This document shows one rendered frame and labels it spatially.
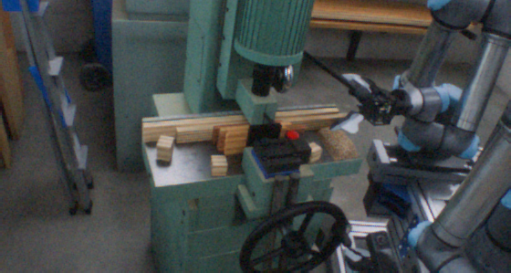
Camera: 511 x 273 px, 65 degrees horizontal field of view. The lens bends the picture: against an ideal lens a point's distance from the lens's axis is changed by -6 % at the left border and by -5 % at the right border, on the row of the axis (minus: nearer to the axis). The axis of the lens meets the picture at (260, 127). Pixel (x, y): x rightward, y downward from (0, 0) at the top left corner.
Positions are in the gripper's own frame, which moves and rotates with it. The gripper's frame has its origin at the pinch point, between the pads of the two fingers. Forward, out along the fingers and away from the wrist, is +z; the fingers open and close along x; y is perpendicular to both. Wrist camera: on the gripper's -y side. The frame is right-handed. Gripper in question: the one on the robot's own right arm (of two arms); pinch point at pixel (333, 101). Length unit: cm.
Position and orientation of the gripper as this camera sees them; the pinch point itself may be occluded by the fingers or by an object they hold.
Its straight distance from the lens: 107.1
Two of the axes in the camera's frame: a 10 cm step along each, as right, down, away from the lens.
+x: -1.4, 8.6, 4.9
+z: -9.2, 0.8, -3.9
